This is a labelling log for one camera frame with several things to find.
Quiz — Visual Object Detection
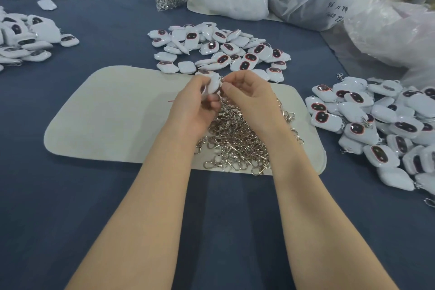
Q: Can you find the person's right hand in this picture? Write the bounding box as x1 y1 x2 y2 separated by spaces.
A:
221 70 291 149

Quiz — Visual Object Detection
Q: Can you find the cream felt work mat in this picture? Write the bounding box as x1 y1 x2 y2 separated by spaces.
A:
43 65 327 176

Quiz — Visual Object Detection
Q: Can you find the pile of finished fobs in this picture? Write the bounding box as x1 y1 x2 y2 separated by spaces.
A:
304 76 435 207

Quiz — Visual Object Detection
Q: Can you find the person's left forearm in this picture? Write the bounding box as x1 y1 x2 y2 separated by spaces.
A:
66 130 205 290

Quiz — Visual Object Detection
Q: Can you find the person's left hand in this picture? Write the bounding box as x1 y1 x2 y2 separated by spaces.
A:
166 74 222 141

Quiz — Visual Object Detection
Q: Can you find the crumpled clear plastic bag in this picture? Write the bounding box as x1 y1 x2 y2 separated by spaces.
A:
343 0 435 89

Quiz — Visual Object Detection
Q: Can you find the person's right forearm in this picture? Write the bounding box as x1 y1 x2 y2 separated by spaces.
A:
266 134 399 290

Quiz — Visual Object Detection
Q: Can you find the pile of metal clasps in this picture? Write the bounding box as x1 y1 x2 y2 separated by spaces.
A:
196 92 305 176

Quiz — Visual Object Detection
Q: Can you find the white fob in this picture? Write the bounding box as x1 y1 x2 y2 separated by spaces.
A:
200 72 223 100

